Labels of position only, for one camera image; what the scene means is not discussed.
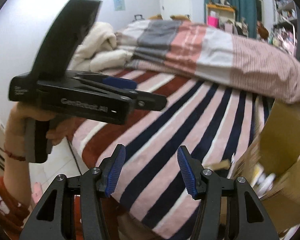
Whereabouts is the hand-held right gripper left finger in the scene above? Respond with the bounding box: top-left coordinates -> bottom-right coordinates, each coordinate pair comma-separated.
19,144 -> 127,240

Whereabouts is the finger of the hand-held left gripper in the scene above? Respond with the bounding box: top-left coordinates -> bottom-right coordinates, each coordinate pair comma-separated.
74,71 -> 138,92
120,90 -> 167,111

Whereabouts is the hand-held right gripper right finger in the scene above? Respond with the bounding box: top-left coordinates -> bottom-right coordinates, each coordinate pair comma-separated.
177,145 -> 275,240

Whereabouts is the brown cardboard box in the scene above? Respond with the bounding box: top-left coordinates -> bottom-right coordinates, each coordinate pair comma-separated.
220,100 -> 300,235

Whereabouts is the person's left forearm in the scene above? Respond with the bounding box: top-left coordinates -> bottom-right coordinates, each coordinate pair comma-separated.
2,144 -> 42,207

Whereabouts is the person's left hand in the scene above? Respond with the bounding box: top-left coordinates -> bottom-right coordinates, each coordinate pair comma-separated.
5,102 -> 78,153

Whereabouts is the striped bed blanket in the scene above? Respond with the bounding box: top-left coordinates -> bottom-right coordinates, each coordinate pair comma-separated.
67,69 -> 271,238

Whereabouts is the cream fleece blanket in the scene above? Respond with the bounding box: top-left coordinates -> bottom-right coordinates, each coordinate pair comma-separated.
70,22 -> 133,72

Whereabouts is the pink grey patchwork quilt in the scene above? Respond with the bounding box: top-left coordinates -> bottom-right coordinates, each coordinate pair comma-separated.
115,19 -> 300,104

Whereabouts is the white door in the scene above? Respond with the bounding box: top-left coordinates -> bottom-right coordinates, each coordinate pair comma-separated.
158,0 -> 190,18

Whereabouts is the pink bag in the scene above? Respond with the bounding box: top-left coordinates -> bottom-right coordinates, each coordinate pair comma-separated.
207,16 -> 219,28

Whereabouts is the yellow white shelf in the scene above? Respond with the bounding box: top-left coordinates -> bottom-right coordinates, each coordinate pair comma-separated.
206,3 -> 235,28

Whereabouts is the person's patterned clothing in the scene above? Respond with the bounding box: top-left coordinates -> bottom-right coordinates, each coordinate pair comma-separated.
0,174 -> 32,233

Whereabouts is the teal curtain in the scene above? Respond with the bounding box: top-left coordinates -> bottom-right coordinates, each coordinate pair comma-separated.
204,0 -> 258,39

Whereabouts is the brown stuffed animal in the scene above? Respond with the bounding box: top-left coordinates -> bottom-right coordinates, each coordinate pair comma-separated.
256,21 -> 270,41

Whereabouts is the dark bookshelf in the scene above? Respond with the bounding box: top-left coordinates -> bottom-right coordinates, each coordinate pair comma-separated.
271,0 -> 300,56

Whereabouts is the red string bracelet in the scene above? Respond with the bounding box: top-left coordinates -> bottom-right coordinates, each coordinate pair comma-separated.
4,144 -> 27,162

